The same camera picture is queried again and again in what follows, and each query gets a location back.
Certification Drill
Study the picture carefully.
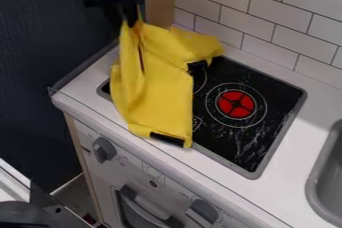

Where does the toy sink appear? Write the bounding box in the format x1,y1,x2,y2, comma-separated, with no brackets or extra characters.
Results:
304,119,342,228

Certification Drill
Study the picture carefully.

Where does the toy stove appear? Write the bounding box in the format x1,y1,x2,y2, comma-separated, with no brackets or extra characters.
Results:
96,55,309,180

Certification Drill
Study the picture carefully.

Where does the yellow cloth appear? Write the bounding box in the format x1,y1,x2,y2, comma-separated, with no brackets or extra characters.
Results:
108,19,226,149

